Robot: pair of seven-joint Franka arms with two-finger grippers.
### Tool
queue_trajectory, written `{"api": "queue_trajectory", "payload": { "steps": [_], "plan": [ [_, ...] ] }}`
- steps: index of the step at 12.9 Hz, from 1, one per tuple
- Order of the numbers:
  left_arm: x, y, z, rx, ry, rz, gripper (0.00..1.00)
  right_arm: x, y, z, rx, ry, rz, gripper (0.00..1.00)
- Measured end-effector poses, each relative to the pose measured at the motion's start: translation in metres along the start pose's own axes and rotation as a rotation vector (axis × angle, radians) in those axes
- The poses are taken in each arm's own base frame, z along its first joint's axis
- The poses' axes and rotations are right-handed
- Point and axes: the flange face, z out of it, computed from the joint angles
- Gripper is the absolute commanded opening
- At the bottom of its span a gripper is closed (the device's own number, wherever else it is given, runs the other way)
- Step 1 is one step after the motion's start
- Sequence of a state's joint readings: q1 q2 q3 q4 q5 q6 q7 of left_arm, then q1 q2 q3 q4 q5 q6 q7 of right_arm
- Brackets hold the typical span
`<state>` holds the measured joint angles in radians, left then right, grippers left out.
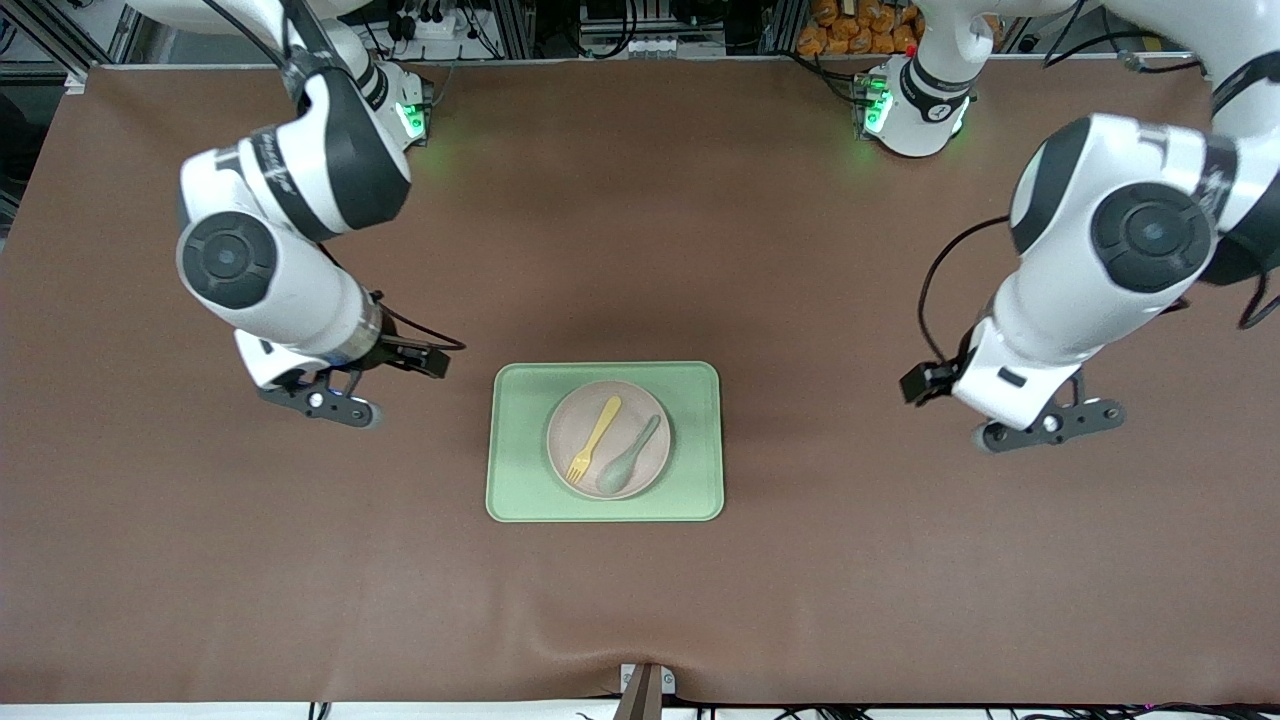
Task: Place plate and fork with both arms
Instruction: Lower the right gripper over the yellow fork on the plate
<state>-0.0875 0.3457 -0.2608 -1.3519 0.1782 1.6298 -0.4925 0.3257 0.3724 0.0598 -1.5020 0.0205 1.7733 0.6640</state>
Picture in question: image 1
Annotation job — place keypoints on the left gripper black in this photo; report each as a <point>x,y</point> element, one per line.
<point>926,381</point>

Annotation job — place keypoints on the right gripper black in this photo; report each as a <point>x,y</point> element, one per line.
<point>408,354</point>

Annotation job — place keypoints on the beige round plate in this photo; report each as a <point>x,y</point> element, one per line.
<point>572,425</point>

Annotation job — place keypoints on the yellow plastic fork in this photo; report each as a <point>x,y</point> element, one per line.
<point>598,432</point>

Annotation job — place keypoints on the pale green plastic spoon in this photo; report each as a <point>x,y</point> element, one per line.
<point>613,478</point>

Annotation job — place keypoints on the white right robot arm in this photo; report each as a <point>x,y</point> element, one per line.
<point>290,300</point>

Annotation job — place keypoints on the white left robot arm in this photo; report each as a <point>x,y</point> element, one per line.
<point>1060,300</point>

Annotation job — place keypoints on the light green rectangular tray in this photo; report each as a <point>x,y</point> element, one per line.
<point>520,495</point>

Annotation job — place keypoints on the brown table cover mat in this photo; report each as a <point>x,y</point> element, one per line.
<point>300,560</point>

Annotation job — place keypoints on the white power strip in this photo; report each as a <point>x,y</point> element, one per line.
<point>440,28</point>

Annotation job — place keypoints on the orange round items pile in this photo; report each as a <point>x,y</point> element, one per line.
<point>850,35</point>

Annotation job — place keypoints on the white connector block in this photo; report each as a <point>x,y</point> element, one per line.
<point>655,46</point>

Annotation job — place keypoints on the aluminium frame post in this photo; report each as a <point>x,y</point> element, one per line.
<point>512,25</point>
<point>788,25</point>

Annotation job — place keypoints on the grey metal camera bracket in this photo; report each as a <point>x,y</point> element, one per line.
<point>645,695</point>

